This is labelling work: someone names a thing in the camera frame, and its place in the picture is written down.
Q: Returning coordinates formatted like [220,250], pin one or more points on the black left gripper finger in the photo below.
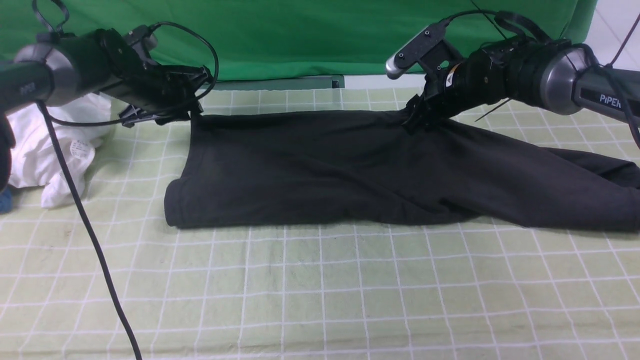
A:
[196,77]
[161,115]

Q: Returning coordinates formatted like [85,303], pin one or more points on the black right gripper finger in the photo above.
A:
[421,115]

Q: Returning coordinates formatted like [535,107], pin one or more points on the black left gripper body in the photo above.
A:
[137,79]

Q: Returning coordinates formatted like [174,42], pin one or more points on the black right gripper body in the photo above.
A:
[487,76]

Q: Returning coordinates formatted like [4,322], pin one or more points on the dark gray long-sleeve top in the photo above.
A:
[324,167]

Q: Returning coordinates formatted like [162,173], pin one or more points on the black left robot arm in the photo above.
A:
[62,67]

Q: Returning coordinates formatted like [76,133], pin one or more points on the gray right robot arm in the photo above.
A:
[558,77]

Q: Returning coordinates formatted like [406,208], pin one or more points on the green backdrop cloth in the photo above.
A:
[273,39]

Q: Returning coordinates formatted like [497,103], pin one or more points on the white crumpled shirt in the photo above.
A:
[35,163]

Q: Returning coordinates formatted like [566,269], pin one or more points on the blue garment at left edge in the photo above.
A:
[6,201]

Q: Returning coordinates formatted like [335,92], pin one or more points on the green checkered table mat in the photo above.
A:
[481,290]

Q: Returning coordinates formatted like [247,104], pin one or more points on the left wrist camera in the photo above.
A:
[142,34]

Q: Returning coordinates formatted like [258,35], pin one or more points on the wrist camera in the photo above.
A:
[429,49]
[142,34]

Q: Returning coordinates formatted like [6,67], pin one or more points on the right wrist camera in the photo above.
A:
[429,49]

